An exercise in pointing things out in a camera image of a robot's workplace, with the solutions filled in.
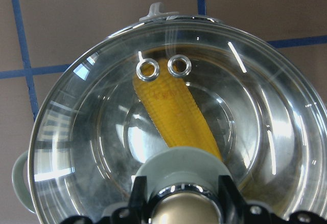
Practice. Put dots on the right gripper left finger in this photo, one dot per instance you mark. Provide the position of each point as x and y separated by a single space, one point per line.
134 212

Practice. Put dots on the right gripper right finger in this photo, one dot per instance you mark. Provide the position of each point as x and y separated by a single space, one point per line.
236 209

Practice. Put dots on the yellow corn cob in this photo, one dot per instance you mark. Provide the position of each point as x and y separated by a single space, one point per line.
161 89

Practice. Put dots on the glass pot lid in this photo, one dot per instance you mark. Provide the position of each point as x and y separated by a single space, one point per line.
173 121

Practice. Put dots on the pale green steel pot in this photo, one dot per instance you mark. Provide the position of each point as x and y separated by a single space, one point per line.
25 180

